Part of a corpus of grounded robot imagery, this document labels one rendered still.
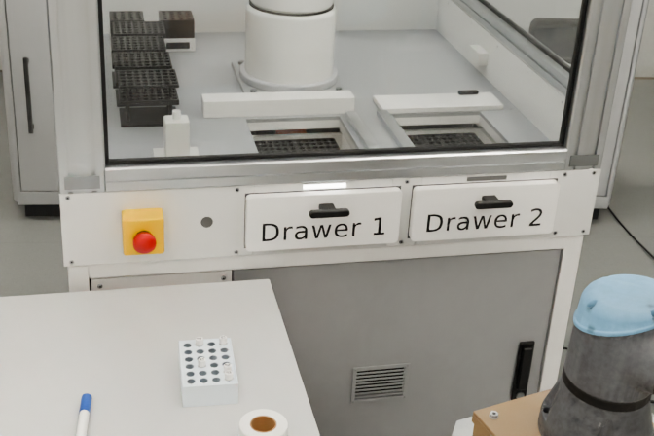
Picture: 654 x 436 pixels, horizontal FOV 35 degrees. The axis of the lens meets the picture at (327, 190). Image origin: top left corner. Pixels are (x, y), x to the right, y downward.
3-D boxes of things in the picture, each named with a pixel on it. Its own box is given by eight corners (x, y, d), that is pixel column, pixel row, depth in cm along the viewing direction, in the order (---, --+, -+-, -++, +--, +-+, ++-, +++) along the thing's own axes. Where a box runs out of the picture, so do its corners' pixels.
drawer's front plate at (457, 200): (552, 233, 201) (561, 183, 196) (411, 241, 194) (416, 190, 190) (548, 229, 202) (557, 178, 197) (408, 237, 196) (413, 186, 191)
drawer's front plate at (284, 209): (398, 242, 194) (403, 191, 189) (245, 252, 188) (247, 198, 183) (395, 238, 195) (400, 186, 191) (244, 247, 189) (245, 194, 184)
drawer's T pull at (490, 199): (513, 208, 192) (514, 201, 191) (475, 210, 190) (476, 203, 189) (506, 199, 195) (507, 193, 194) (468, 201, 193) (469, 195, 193)
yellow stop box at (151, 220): (164, 256, 180) (164, 219, 177) (124, 258, 179) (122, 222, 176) (163, 241, 185) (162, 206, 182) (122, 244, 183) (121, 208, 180)
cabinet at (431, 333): (538, 534, 240) (596, 235, 205) (89, 593, 218) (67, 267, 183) (419, 314, 323) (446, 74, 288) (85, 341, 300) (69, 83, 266)
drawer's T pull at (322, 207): (349, 217, 185) (350, 210, 184) (309, 219, 183) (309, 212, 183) (345, 207, 188) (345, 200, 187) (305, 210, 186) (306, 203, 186)
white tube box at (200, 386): (237, 403, 157) (238, 383, 155) (182, 407, 155) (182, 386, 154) (230, 356, 168) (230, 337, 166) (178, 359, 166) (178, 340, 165)
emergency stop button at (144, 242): (157, 255, 177) (156, 235, 176) (133, 256, 177) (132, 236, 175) (155, 246, 180) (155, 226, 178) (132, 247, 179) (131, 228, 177)
